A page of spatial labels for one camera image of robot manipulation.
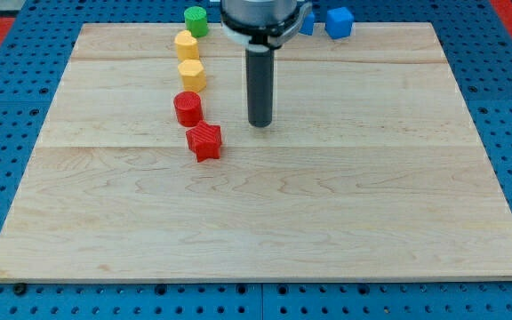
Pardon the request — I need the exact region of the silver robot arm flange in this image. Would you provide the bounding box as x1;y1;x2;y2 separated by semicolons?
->
220;0;312;52

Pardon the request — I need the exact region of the blue block behind arm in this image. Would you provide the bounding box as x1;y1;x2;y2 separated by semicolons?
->
299;12;315;36

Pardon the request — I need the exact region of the red star block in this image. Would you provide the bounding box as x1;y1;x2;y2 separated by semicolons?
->
186;120;222;162

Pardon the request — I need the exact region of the red cylinder block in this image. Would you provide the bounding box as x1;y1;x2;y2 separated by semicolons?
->
173;91;204;127

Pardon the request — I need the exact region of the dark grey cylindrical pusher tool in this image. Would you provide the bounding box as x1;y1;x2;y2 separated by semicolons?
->
245;50;274;128

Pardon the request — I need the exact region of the yellow hexagon block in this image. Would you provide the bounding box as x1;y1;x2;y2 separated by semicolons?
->
178;60;206;92

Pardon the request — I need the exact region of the light wooden board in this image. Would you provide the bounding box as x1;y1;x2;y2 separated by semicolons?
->
0;22;512;284

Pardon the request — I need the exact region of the yellow heart block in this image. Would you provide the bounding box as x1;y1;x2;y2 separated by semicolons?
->
173;30;200;61

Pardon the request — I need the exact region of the green cylinder block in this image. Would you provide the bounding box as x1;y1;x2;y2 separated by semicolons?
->
183;6;209;38

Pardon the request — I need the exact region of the blue cube block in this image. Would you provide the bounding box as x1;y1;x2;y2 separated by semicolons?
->
325;7;355;39

